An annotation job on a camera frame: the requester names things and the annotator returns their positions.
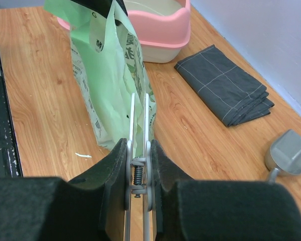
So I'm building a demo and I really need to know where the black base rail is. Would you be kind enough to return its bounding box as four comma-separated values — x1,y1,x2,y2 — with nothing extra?
0,57,23,178

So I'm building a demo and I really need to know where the dark checked folded cloth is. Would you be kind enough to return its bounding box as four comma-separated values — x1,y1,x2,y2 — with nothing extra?
174,45,274,127

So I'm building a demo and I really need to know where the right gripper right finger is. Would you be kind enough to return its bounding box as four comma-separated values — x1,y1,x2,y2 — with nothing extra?
151,140,301,240

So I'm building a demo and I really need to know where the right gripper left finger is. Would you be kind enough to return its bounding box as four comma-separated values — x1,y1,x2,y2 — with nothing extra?
0,139,127,240

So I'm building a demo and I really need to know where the piano pattern bag clip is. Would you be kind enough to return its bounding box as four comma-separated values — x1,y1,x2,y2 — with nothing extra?
123,93,155,240

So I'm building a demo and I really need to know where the green litter bag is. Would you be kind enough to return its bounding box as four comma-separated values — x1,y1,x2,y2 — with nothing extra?
43,0,158,151

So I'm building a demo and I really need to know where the pink litter box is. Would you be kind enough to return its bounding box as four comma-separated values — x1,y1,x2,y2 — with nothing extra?
45,1,191,63

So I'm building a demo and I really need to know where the grey metal scoop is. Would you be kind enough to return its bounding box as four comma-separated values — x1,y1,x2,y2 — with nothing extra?
264,129,301,183

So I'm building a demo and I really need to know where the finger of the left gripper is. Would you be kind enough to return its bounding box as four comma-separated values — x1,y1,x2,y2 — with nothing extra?
86,0,128,27

